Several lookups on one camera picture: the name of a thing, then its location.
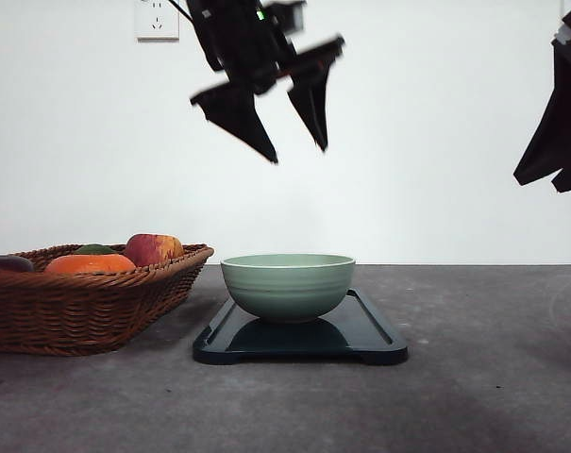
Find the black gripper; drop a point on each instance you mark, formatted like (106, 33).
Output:
(249, 50)
(548, 148)

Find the light green ceramic bowl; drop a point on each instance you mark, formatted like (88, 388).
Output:
(288, 287)

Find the brown wicker basket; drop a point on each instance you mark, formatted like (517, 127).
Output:
(44, 313)

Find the red yellow apple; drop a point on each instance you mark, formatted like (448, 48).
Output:
(149, 248)

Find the green lime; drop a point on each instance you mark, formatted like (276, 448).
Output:
(94, 249)

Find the dark green rectangular tray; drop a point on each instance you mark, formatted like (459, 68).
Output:
(298, 339)

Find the orange mandarin fruit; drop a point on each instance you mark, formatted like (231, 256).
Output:
(89, 263)

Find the dark red plum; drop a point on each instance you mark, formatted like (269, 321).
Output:
(16, 264)

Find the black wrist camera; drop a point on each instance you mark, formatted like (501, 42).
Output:
(287, 18)

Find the white wall socket right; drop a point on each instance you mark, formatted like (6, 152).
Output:
(566, 7)

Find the white wall socket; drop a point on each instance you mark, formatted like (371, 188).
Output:
(155, 21)
(566, 7)

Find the white wall socket left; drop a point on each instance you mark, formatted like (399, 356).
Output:
(155, 21)

